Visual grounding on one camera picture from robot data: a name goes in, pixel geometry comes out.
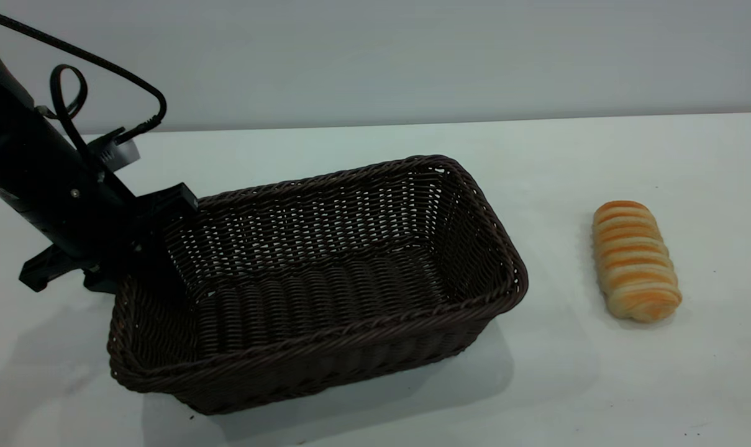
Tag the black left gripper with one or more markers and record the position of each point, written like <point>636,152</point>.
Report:
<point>83,211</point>

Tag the striped orange bread roll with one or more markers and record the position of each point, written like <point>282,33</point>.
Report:
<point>633,261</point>

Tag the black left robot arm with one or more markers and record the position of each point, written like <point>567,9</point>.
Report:
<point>15,136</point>

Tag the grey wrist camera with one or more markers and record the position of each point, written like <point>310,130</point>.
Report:
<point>119,152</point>

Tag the dark brown woven basket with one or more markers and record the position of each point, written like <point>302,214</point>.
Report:
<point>325,298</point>

